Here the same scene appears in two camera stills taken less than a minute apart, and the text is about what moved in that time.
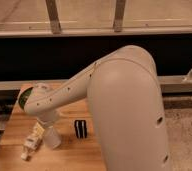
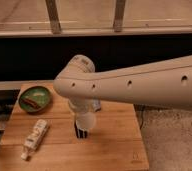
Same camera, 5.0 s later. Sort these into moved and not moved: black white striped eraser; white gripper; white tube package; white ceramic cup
Moved: white ceramic cup; white gripper
Not moved: black white striped eraser; white tube package
